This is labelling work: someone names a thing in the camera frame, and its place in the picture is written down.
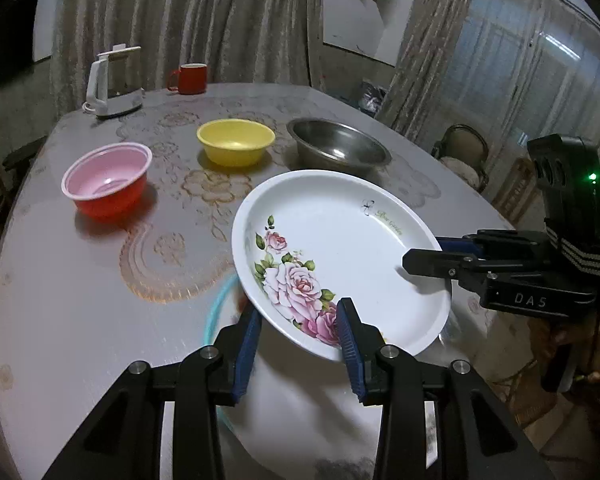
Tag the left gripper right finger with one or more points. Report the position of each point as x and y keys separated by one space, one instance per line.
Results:
x=442 y=422

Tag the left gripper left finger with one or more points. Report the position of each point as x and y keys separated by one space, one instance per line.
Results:
x=121 y=437

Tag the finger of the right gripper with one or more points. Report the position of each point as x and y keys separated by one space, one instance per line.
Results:
x=435 y=264
x=493 y=242

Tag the white oval rose dish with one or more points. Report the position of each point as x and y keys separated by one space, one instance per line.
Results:
x=304 y=240

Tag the turquoise round plate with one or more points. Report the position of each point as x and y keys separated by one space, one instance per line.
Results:
x=212 y=320

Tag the stainless steel bowl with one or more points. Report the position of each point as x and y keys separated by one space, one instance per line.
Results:
x=329 y=145

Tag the yellow bowl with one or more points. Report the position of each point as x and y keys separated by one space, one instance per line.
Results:
x=234 y=142

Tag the red plastic bowl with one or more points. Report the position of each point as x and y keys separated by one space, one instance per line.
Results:
x=108 y=182

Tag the large white patterned plate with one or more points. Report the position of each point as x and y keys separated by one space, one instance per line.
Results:
x=300 y=419

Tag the person right hand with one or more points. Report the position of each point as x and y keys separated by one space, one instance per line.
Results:
x=568 y=353

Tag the wooden chair far right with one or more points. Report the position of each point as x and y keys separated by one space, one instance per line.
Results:
x=517 y=192

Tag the upholstered chair right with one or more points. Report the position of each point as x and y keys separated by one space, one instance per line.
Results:
x=464 y=151

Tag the right window curtain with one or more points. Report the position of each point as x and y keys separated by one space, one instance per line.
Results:
x=513 y=70

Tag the red mug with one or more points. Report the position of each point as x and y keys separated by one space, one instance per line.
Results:
x=189 y=79

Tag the beige curtain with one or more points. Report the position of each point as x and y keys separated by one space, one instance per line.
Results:
x=278 y=41

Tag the white electric kettle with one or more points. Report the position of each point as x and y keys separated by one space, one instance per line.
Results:
x=114 y=86

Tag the black wall television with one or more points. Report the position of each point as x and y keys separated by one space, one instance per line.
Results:
x=23 y=31

